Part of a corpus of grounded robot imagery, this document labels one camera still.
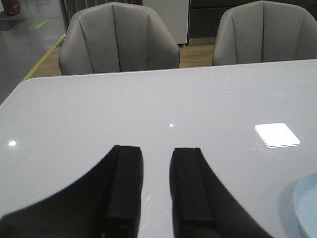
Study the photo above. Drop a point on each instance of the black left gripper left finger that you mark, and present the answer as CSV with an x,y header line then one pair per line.
x,y
104,203

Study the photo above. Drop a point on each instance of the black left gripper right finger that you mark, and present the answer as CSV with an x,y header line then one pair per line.
x,y
201,205

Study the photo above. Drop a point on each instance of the light blue round plate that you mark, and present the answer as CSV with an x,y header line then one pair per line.
x,y
305,206

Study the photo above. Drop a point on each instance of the beige left armchair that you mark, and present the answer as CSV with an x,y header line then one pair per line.
x,y
117,37

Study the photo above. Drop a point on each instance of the beige armchair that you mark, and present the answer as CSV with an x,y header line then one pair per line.
x,y
265,31
117,37

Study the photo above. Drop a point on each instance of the beige right armchair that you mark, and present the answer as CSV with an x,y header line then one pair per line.
x,y
265,31

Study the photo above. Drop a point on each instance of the dark grey counter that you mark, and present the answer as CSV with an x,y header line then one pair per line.
x,y
204,19

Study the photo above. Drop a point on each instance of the white refrigerator cabinet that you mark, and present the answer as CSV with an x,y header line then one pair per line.
x,y
174,14

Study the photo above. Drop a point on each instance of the red bin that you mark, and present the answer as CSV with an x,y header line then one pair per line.
x,y
11,7

